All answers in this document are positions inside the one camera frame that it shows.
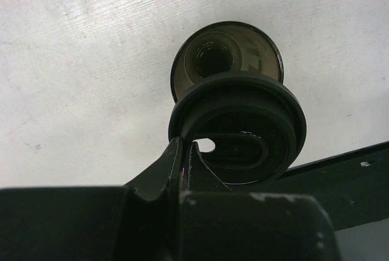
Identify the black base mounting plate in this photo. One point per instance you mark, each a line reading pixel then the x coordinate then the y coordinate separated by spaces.
pixel 352 187

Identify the black coffee cup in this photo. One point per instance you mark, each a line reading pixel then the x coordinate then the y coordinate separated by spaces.
pixel 224 47

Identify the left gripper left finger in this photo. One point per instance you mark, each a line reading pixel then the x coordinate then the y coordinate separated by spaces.
pixel 157 185

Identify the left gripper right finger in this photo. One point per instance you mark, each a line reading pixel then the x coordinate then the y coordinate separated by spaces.
pixel 197 176

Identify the black cup lid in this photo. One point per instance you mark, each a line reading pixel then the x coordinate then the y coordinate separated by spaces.
pixel 256 123

